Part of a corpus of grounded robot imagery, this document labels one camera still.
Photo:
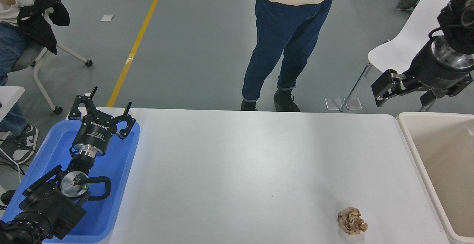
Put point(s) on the tan paper ball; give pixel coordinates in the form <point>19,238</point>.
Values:
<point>351,221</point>

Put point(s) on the large pale bin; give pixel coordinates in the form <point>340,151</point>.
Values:
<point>448,170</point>

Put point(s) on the black jacket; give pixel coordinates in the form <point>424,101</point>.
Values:
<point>40,18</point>

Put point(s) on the small white side table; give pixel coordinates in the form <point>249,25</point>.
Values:
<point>9,97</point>

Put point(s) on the white paper scrap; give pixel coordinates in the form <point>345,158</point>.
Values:
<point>106,17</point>

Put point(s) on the grey wheeled chair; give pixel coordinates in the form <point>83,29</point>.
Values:
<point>40,84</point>

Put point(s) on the seated person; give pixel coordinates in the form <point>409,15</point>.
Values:
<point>7,47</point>

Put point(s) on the clear floor pad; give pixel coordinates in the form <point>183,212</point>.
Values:
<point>333,103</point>
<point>354,103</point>

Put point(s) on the small black floor object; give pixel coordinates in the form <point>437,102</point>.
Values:
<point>8,197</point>

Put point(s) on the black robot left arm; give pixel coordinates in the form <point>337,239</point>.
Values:
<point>48,207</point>

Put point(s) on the blue plastic tray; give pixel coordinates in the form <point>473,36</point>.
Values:
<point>114,170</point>

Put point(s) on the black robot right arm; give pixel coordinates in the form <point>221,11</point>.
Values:
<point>457,22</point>

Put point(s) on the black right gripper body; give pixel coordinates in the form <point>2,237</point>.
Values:
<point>433,72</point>

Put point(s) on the standing person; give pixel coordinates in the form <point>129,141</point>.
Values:
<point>281,36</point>

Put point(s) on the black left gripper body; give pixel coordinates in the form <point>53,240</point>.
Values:
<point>94,131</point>

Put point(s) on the white plastic chair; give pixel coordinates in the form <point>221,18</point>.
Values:
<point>418,29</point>

